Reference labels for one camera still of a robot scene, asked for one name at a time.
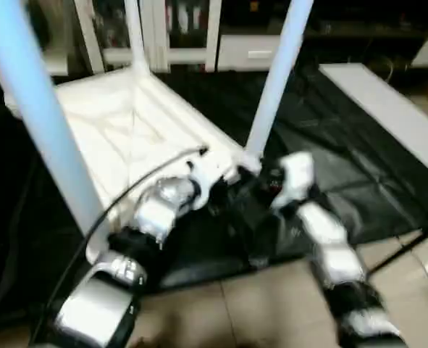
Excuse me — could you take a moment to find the white plastic table top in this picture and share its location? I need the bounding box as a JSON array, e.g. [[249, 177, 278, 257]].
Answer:
[[4, 65, 264, 263]]

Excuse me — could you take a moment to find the white drawer unit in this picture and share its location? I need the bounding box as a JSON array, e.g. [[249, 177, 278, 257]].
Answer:
[[217, 35, 284, 72]]

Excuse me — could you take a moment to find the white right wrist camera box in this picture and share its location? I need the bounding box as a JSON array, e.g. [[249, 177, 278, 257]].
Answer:
[[272, 152, 316, 212]]

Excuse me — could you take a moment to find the black tripod leg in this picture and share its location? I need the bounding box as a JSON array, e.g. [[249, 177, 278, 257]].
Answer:
[[366, 223, 428, 278]]

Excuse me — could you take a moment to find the white glass door cabinet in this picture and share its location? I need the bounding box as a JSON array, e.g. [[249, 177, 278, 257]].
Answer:
[[72, 0, 223, 73]]

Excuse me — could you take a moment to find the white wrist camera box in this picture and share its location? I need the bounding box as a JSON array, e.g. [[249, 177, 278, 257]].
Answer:
[[188, 155, 240, 211], [272, 152, 316, 212]]

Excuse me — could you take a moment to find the white flat board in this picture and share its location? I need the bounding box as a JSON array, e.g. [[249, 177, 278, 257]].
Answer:
[[319, 62, 428, 183]]

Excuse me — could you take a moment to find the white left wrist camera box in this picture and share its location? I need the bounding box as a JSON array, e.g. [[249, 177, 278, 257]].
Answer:
[[188, 155, 240, 211]]

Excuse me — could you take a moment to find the black work mat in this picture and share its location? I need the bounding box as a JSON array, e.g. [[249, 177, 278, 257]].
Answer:
[[0, 69, 428, 328]]

